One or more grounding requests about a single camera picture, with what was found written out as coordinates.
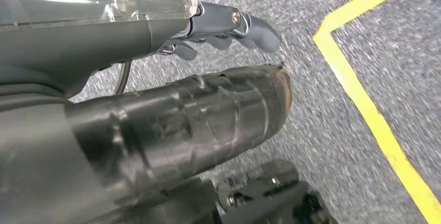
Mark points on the dark robot foot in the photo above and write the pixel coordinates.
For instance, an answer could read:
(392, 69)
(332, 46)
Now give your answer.
(261, 195)

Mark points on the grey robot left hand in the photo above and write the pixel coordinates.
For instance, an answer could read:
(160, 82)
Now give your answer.
(103, 153)

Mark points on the yellow floor tape square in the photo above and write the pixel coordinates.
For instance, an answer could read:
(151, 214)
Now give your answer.
(372, 115)

